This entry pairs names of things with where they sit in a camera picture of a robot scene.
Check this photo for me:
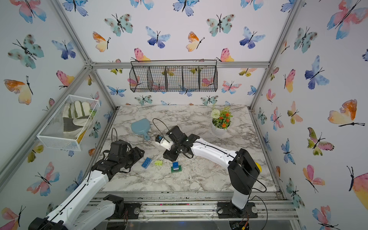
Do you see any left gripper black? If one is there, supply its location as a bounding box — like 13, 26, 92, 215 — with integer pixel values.
119, 146, 145, 169

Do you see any lime green lego brick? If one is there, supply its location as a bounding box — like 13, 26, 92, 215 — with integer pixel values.
154, 160, 163, 167

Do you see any green long lego brick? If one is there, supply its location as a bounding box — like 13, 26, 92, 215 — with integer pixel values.
171, 165, 182, 173

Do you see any blue long lego brick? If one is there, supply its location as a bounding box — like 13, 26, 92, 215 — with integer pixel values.
141, 157, 152, 169

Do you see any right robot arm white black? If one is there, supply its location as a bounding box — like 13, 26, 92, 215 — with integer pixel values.
155, 126, 261, 211

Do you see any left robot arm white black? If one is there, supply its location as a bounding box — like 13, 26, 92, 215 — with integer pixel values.
28, 140, 145, 230

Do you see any light blue dustpan scoop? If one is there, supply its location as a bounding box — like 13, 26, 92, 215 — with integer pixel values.
131, 118, 150, 141

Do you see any white pot with flowers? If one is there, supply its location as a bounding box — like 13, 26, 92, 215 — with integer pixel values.
211, 106, 233, 137

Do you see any work glove white grey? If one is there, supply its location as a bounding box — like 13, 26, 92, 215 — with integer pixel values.
62, 101, 93, 140

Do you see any yellow cup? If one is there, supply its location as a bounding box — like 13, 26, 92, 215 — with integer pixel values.
256, 163, 262, 173

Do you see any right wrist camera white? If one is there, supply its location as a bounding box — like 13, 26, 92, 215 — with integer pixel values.
155, 135, 173, 150

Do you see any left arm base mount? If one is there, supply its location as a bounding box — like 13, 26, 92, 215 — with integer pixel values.
102, 194, 141, 220

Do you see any white wire wall basket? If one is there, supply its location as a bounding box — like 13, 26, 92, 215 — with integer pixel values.
37, 94, 101, 151

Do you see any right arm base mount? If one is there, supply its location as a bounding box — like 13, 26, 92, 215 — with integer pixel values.
216, 202, 258, 219

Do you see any black wire wall basket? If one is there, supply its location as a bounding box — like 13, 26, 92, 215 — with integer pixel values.
128, 59, 218, 94

